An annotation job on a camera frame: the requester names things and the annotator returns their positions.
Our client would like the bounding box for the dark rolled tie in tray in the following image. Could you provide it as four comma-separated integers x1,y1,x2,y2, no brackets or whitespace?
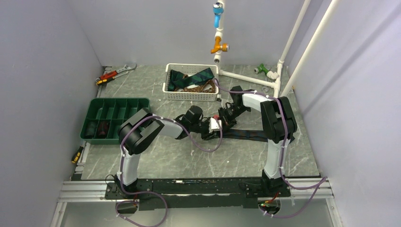
84,121,97,139

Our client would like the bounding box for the purple cable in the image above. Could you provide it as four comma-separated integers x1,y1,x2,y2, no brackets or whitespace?
114,115,224,227
213,78,328,219

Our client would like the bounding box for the orange valve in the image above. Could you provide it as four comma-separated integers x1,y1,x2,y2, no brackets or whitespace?
210,36,229,54

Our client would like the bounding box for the white plastic basket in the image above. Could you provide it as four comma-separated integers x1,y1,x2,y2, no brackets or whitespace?
162,63,219,102

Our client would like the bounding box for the brown patterned tie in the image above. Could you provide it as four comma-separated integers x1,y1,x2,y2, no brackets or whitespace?
174,79,217,94

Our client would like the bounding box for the blue valve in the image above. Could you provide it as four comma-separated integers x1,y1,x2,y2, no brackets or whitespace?
213,2,224,28

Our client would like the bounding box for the green striped tie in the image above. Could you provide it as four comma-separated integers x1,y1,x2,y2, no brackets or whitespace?
167,68,215,91

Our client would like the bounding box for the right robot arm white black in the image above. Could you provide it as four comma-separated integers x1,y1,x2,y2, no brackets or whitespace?
218,86,297,196

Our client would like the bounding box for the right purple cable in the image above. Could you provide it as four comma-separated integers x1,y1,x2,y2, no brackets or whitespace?
213,78,328,219

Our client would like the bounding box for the maroon rolled tie in tray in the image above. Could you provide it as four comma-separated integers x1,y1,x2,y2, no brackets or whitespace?
96,121,110,139

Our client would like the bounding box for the aluminium rail frame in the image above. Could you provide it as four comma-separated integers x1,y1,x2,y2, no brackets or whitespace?
50,66,345,227

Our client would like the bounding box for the navy brown striped tie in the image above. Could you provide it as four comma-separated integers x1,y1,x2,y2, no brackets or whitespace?
222,129,268,142

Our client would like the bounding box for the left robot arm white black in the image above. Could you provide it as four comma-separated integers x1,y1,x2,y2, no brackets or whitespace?
115,106,225,199

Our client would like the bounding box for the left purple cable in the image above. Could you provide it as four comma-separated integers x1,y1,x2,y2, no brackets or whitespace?
114,115,224,227

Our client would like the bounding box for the white pvc pipe frame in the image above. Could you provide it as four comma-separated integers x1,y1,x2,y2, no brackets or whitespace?
218,0,339,98

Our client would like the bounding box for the red handled adjustable wrench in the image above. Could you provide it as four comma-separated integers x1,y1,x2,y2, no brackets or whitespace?
96,64,137,86

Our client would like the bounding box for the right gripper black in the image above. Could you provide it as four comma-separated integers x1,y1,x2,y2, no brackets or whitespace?
218,105,250,134

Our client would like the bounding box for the yellow black screwdriver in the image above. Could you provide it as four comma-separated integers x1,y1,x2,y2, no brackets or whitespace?
71,146,84,164

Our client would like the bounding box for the green valve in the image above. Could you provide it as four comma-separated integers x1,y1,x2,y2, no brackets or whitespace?
254,63,270,75

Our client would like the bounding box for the green compartment tray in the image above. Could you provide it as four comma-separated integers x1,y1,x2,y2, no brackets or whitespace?
80,97,150,145

